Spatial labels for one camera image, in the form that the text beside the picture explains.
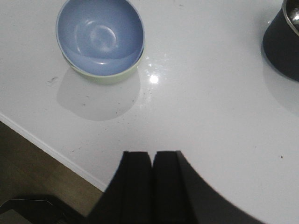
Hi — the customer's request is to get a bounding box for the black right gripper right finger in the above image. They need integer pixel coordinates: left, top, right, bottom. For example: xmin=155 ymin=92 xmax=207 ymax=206
xmin=153 ymin=151 xmax=260 ymax=224

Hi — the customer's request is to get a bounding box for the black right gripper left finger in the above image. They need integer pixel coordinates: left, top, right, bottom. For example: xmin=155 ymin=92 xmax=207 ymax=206
xmin=87 ymin=151 xmax=152 ymax=224

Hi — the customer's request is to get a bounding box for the green bowl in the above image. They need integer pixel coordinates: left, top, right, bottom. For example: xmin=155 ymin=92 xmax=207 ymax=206
xmin=62 ymin=48 xmax=145 ymax=85

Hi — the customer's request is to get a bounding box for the blue bowl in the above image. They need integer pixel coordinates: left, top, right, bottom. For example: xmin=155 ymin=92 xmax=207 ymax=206
xmin=56 ymin=0 xmax=145 ymax=77

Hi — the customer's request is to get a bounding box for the black object on floor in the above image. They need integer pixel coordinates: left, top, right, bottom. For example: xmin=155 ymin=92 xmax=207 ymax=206
xmin=0 ymin=194 xmax=85 ymax=224

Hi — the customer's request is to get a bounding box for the dark blue cooking pot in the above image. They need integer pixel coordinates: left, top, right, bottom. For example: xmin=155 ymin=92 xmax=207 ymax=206
xmin=263 ymin=0 xmax=299 ymax=81

